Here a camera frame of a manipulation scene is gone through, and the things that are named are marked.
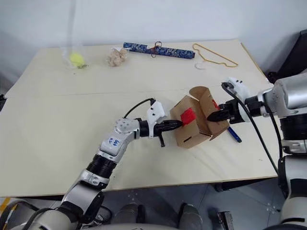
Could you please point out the red tape piece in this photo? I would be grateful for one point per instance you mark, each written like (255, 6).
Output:
(188, 117)
(215, 103)

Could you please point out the black equipment frame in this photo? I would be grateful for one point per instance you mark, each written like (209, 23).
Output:
(295, 62)

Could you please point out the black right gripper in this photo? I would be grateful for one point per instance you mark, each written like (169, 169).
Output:
(232, 113)

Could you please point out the black metal stand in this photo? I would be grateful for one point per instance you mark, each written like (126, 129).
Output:
(2, 103)

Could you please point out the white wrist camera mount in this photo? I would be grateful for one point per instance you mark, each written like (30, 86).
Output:
(239, 89)
(156, 111)

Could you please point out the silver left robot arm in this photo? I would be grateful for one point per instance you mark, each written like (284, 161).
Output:
(112, 143)

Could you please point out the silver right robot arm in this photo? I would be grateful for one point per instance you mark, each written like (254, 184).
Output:
(290, 95)

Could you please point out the clear plastic bag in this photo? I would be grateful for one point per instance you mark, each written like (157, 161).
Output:
(67, 61)

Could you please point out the black table foot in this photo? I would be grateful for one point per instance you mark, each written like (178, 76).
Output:
(221, 187)

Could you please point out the yellow ball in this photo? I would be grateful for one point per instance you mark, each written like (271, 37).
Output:
(76, 58)

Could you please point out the blue pen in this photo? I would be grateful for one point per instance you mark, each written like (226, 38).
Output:
(234, 134)

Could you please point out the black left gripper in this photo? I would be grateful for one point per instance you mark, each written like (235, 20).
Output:
(159, 129)

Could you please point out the brown cardboard box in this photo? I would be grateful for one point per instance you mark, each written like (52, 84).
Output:
(188, 134)

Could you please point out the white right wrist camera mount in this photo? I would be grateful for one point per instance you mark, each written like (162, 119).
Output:
(239, 89)

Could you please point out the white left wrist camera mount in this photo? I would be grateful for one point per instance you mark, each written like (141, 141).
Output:
(156, 111)

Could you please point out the long blue patterned box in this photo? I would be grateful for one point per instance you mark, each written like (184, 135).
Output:
(177, 53)

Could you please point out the dark rounded shape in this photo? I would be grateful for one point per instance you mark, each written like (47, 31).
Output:
(190, 214)

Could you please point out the beige wooden block puzzle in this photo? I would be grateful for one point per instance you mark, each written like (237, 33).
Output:
(116, 58)

